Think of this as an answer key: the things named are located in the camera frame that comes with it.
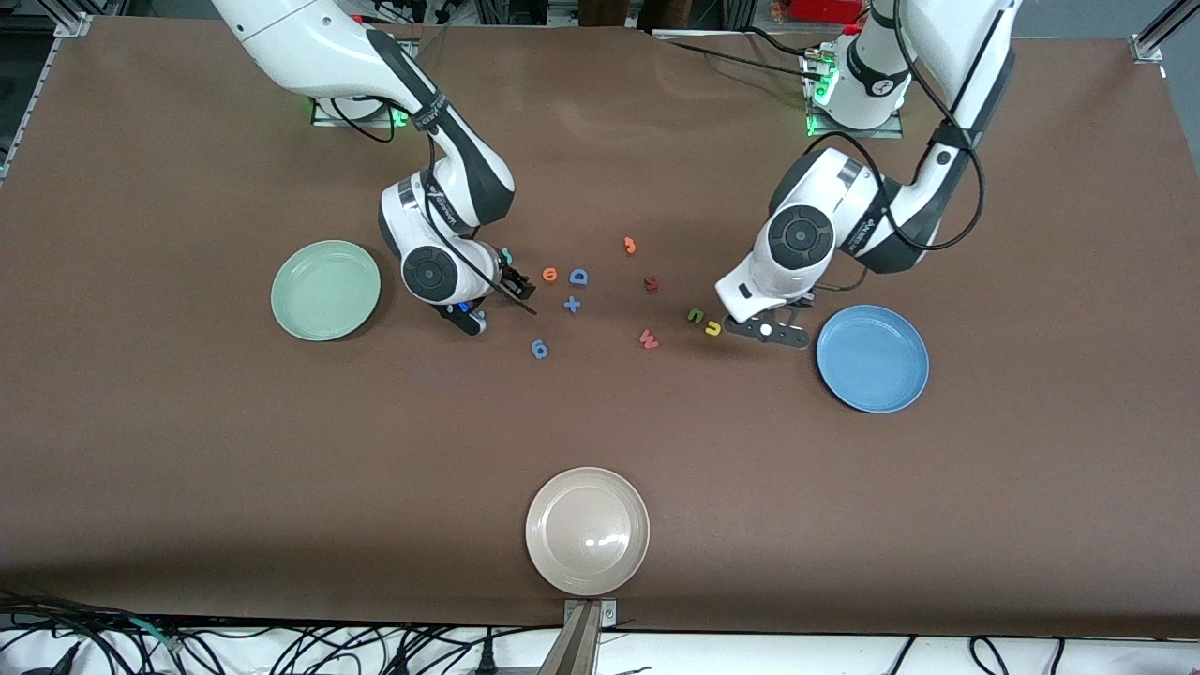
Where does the teal connector cable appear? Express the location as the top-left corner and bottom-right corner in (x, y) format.
(127, 614), (184, 654)

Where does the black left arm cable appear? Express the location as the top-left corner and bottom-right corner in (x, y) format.
(811, 0), (987, 292)

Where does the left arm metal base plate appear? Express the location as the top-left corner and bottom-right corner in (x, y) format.
(804, 47), (906, 140)

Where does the black cable on table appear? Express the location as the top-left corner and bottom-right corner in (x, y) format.
(656, 26), (826, 85)

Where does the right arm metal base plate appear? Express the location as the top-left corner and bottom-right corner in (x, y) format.
(312, 94), (418, 128)

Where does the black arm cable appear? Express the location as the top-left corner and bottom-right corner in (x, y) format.
(811, 0), (987, 292)
(328, 94), (540, 315)

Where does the red box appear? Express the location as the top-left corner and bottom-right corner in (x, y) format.
(771, 0), (863, 24)

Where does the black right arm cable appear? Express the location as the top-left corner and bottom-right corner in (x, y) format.
(328, 94), (540, 315)

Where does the brown table cover sheet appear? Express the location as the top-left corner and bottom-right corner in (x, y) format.
(0, 19), (1200, 640)

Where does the beige plate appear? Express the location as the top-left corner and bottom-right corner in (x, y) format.
(525, 467), (651, 597)

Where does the pale green plate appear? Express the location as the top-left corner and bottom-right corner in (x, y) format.
(271, 240), (383, 342)

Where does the aluminium frame rail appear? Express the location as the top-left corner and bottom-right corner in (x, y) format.
(0, 14), (90, 184)
(1130, 0), (1200, 65)

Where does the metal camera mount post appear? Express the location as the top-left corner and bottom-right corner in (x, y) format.
(539, 598), (620, 675)

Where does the blue plate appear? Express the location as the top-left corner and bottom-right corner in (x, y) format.
(816, 305), (931, 414)

